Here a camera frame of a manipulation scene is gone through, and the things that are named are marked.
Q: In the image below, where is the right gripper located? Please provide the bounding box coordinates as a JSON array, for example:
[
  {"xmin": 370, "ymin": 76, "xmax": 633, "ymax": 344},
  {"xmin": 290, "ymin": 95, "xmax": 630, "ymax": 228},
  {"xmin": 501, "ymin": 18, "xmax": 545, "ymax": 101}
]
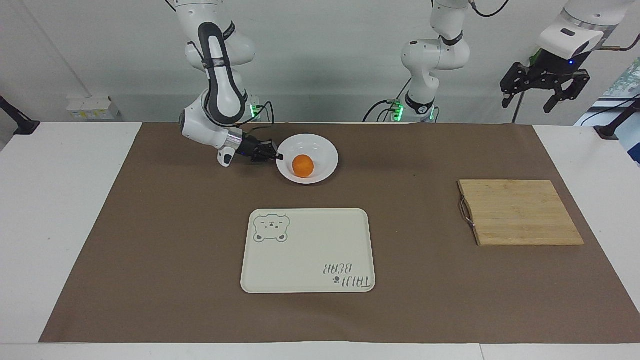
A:
[{"xmin": 239, "ymin": 132, "xmax": 285, "ymax": 164}]

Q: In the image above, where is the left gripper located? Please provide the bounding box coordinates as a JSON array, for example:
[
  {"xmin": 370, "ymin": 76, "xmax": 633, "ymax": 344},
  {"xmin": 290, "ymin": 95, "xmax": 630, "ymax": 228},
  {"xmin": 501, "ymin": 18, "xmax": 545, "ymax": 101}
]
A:
[{"xmin": 500, "ymin": 49, "xmax": 591, "ymax": 114}]

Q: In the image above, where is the white bowl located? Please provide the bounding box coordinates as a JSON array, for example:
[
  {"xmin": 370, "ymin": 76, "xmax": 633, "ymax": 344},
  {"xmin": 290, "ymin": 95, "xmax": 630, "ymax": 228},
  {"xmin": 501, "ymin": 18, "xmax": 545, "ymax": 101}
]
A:
[{"xmin": 276, "ymin": 133, "xmax": 340, "ymax": 185}]

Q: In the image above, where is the orange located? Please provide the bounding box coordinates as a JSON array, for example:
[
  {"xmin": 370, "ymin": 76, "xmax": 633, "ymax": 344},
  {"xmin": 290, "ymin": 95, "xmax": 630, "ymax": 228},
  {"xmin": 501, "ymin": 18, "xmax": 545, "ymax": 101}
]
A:
[{"xmin": 292, "ymin": 154, "xmax": 315, "ymax": 178}]

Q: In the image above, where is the black stand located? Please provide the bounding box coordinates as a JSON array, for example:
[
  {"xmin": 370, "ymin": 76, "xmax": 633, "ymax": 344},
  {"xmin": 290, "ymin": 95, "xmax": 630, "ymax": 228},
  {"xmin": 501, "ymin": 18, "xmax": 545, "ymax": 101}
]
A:
[
  {"xmin": 594, "ymin": 97, "xmax": 640, "ymax": 141},
  {"xmin": 0, "ymin": 95, "xmax": 41, "ymax": 136}
]

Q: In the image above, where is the cream tray with bear print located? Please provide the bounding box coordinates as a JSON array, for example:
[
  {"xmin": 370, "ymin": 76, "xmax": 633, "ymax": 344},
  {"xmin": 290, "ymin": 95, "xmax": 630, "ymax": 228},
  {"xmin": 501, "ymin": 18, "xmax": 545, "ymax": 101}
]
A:
[{"xmin": 240, "ymin": 208, "xmax": 377, "ymax": 294}]

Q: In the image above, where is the wooden cutting board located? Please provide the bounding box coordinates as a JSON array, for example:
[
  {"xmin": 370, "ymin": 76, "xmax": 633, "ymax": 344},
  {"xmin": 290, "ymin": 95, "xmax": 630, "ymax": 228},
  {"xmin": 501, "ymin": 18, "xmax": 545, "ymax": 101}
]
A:
[{"xmin": 457, "ymin": 179, "xmax": 585, "ymax": 247}]

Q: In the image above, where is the white power strip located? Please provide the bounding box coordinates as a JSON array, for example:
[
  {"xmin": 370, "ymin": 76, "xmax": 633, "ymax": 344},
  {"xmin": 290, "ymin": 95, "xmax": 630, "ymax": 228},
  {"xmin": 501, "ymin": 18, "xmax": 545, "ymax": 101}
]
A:
[{"xmin": 66, "ymin": 95, "xmax": 122, "ymax": 121}]

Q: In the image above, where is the black cable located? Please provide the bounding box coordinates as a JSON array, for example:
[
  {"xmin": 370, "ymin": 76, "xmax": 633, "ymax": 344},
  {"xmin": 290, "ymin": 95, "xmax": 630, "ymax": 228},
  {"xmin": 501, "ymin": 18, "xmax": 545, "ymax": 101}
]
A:
[
  {"xmin": 580, "ymin": 96, "xmax": 640, "ymax": 127},
  {"xmin": 362, "ymin": 79, "xmax": 412, "ymax": 124},
  {"xmin": 243, "ymin": 101, "xmax": 276, "ymax": 147},
  {"xmin": 468, "ymin": 0, "xmax": 511, "ymax": 19}
]

